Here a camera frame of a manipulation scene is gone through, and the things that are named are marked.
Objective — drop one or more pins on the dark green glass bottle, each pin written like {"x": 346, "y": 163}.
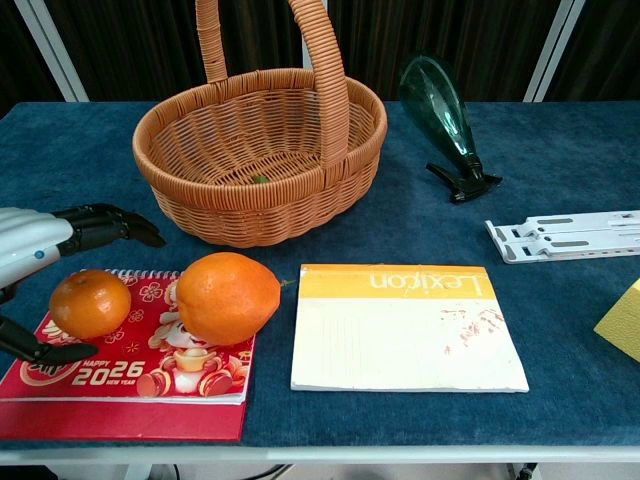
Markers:
{"x": 435, "y": 100}

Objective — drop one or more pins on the yellow foam cube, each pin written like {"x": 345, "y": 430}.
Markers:
{"x": 622, "y": 325}

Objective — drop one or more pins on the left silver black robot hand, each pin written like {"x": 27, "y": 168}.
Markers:
{"x": 30, "y": 235}

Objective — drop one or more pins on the white frame post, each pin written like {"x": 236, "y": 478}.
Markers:
{"x": 552, "y": 50}
{"x": 50, "y": 50}

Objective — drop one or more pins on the small green leaf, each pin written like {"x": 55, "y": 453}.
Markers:
{"x": 260, "y": 178}

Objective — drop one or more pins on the blue table cloth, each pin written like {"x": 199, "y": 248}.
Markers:
{"x": 450, "y": 240}

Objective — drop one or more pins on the yellow white Lexicon notebook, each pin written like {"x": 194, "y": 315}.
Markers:
{"x": 400, "y": 340}

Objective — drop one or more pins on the red 2026 spiral calendar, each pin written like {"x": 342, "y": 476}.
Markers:
{"x": 125, "y": 382}

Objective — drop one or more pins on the small round orange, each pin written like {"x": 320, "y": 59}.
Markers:
{"x": 90, "y": 305}

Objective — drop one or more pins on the large pointed orange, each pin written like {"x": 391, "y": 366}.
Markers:
{"x": 225, "y": 300}

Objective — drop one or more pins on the white folding stand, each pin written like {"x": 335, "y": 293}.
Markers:
{"x": 565, "y": 240}

